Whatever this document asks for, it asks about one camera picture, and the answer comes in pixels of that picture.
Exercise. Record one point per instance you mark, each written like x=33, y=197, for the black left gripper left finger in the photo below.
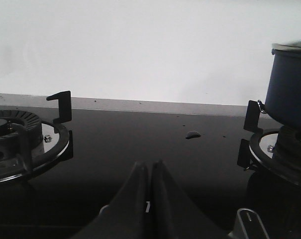
x=124, y=218

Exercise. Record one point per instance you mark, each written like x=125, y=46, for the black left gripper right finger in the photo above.
x=176, y=215

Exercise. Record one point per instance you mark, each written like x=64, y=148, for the left burner with pot support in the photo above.
x=30, y=145

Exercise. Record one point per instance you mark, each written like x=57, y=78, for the burner with pot support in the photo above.
x=277, y=151
x=30, y=145

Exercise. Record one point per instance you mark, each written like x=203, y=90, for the right burner with pot support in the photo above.
x=277, y=151

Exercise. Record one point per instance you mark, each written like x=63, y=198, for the dark blue cooking pot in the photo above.
x=283, y=99

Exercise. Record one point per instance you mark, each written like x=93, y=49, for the glass pot lid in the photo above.
x=288, y=46

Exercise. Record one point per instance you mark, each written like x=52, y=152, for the black glass gas stove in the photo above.
x=200, y=152

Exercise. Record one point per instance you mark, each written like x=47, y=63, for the silver stove control knob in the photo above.
x=248, y=225

